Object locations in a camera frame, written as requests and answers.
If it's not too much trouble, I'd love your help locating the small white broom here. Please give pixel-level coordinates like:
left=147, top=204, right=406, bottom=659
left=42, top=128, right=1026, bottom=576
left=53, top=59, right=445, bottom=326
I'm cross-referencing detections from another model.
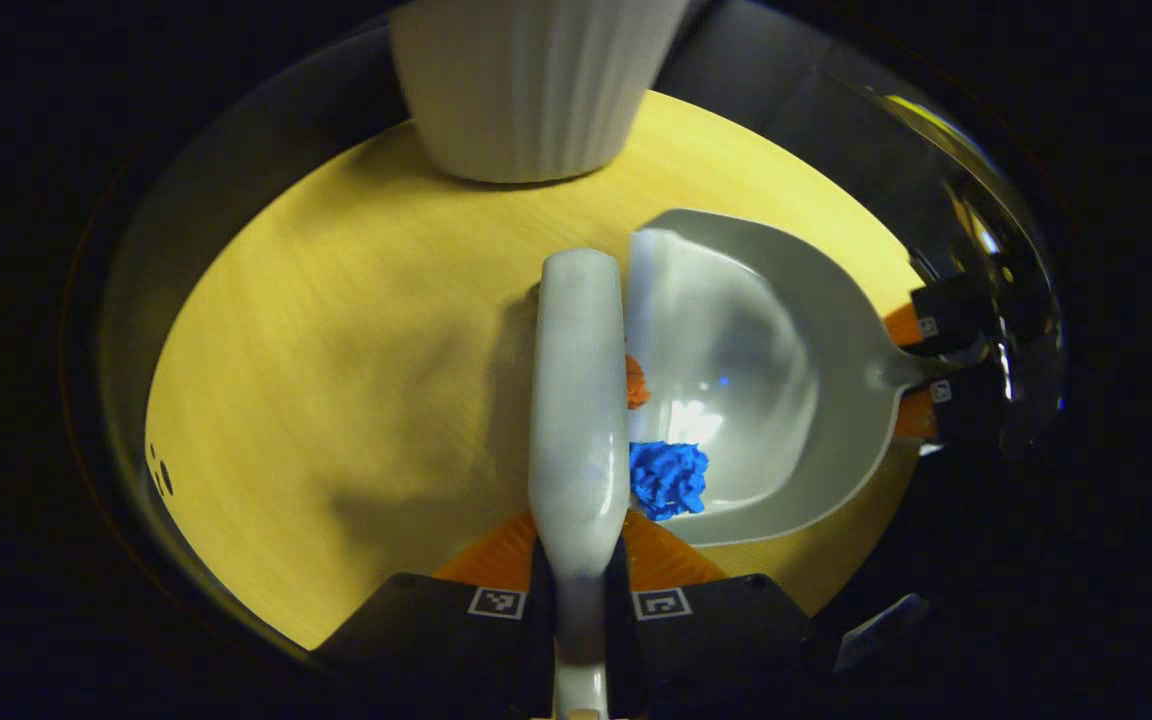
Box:
left=528, top=248, right=634, bottom=720

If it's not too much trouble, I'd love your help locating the blue paper scrap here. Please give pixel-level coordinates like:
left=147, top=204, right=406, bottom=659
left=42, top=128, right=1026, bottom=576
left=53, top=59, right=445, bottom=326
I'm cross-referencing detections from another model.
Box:
left=629, top=441, right=711, bottom=523

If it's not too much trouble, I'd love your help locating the wooden desktop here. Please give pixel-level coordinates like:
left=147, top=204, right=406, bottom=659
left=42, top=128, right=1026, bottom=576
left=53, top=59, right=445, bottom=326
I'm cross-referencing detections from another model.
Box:
left=144, top=90, right=927, bottom=651

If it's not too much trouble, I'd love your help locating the white ribbed garbage bin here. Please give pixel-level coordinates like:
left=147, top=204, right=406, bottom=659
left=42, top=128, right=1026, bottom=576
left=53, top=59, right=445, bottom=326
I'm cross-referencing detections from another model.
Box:
left=388, top=0, right=693, bottom=185

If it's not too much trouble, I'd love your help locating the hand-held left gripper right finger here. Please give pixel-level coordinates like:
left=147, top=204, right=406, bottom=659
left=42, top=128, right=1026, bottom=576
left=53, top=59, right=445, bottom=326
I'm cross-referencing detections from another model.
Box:
left=604, top=508, right=819, bottom=720

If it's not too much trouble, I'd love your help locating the white plastic dustpan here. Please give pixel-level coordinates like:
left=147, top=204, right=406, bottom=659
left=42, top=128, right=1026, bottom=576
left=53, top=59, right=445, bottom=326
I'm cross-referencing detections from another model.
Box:
left=626, top=208, right=949, bottom=549

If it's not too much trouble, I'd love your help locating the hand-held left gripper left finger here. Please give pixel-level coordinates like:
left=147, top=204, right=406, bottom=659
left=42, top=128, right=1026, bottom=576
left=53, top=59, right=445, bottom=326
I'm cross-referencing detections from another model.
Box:
left=321, top=511, right=558, bottom=720

